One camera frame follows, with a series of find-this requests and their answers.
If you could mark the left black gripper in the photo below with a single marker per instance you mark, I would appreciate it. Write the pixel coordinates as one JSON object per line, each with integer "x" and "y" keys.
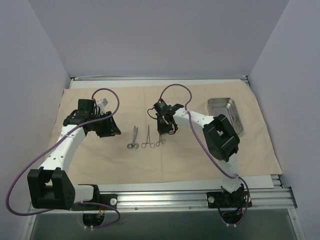
{"x": 105, "y": 125}

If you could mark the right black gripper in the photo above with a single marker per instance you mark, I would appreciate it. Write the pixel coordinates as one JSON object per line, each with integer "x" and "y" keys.
{"x": 163, "y": 125}

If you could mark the steel clamp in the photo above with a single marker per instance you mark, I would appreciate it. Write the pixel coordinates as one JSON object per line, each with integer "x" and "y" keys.
{"x": 160, "y": 141}

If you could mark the steel surgical forceps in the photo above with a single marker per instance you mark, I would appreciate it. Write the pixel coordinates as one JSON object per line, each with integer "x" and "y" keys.
{"x": 148, "y": 140}

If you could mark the beige cloth wrap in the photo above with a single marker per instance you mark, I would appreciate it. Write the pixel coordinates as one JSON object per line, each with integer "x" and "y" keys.
{"x": 107, "y": 160}

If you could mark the steel instrument tray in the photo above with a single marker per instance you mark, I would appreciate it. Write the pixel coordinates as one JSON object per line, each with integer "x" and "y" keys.
{"x": 226, "y": 106}

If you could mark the steel surgical scissors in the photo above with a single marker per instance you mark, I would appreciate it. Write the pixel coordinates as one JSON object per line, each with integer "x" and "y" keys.
{"x": 133, "y": 145}

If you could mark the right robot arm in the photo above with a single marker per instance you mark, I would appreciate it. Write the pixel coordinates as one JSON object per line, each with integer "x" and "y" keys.
{"x": 215, "y": 134}

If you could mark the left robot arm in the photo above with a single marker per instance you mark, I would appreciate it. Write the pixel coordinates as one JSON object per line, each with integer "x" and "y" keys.
{"x": 49, "y": 185}

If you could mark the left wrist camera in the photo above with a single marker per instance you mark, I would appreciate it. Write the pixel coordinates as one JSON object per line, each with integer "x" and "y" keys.
{"x": 102, "y": 103}

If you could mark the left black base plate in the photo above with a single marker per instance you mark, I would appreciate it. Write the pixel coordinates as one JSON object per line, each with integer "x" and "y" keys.
{"x": 109, "y": 199}

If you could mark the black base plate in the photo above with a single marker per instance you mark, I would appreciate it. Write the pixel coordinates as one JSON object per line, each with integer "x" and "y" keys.
{"x": 109, "y": 199}
{"x": 226, "y": 200}

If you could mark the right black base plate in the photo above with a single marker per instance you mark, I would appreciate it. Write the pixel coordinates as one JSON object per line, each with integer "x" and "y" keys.
{"x": 226, "y": 200}

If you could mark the aluminium front rail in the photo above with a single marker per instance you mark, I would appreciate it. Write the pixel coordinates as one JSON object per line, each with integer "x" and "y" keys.
{"x": 195, "y": 200}

